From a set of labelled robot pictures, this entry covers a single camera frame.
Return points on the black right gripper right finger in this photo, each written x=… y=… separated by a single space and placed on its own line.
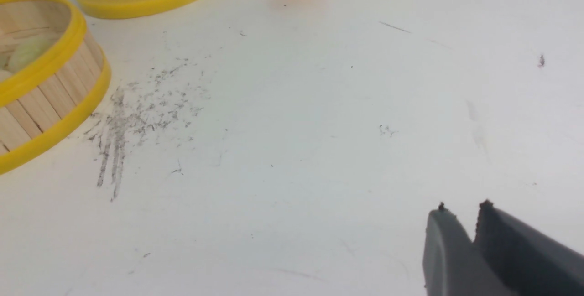
x=528 y=262

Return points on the pale green dumpling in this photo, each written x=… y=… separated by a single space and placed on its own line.
x=28 y=51

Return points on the bamboo steamer tray yellow rim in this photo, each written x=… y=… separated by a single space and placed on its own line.
x=43 y=103

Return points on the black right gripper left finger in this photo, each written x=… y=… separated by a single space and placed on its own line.
x=452 y=265

